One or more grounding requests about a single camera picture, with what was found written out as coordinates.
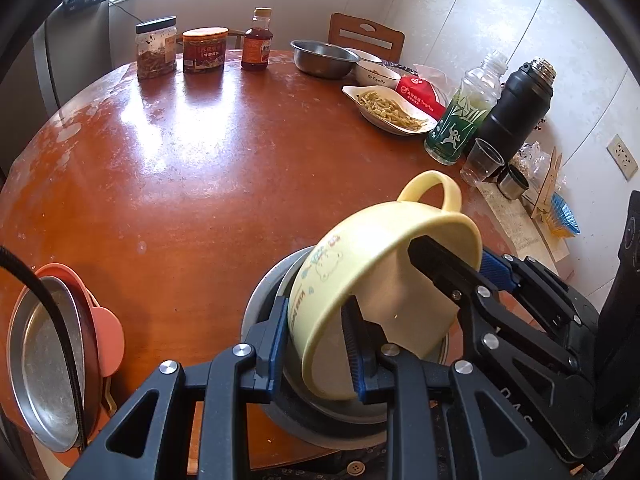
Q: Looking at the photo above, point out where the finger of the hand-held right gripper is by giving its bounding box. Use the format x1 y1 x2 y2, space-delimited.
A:
480 252 598 333
407 235 581 376

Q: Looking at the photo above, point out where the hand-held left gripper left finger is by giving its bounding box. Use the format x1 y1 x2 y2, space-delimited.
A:
65 296 290 480

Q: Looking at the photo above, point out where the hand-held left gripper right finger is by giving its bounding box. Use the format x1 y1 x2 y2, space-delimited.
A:
342 296 571 480

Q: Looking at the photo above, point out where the yellow bowl with handle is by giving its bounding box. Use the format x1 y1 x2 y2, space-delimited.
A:
289 170 483 401

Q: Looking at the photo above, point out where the wide steel bowl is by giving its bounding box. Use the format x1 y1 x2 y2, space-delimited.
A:
240 246 451 452

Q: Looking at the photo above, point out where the yellow shell-shaped plate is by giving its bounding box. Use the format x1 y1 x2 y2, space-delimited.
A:
97 377 121 418

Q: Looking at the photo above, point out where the pink plastic plate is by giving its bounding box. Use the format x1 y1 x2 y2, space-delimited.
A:
7 262 125 453

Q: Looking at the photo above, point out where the shallow round steel plate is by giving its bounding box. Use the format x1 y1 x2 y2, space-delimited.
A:
6 275 101 453

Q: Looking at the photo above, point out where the sheet of paper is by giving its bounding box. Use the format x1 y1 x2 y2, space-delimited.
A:
477 180 576 281

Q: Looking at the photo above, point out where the stack of blue paper liners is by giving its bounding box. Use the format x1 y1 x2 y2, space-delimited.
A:
542 192 581 237

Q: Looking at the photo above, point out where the small steel thermos cup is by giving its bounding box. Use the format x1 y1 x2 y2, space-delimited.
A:
496 165 531 201

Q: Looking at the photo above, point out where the wooden clip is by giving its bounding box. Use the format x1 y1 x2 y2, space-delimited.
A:
531 147 563 221

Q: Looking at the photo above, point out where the clear plastic cup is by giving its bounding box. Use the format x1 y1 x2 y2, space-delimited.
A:
460 138 506 187

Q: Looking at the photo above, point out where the clear bag of snacks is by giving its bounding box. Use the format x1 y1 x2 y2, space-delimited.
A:
520 140 556 181

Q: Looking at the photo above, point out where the clear bottle with green label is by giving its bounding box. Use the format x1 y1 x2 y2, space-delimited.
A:
424 51 508 166

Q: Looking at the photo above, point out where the black thermos flask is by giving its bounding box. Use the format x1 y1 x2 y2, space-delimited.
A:
465 58 557 181

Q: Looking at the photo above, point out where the white oval dish with food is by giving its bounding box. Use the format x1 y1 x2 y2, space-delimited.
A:
342 85 438 136

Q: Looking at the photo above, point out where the red tissue packet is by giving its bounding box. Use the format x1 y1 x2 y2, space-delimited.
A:
395 75 447 121

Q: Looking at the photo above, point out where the wooden chair with metal plate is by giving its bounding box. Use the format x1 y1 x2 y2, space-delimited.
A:
328 13 405 63

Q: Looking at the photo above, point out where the brown sauce bottle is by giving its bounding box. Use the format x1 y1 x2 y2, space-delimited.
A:
241 7 274 72

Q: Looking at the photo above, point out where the red-label jar with orange lid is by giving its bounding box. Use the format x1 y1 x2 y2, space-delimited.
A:
181 27 229 73

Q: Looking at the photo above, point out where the clear jar with black lid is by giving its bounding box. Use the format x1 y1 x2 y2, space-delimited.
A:
136 16 178 81

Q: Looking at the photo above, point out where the grey refrigerator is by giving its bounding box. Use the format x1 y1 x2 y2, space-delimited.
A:
32 10 66 116

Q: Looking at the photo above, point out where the white wall socket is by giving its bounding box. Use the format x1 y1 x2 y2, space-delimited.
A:
607 135 638 178

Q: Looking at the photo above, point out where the thin black wall cable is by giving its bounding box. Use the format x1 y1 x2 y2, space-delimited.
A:
107 0 146 26

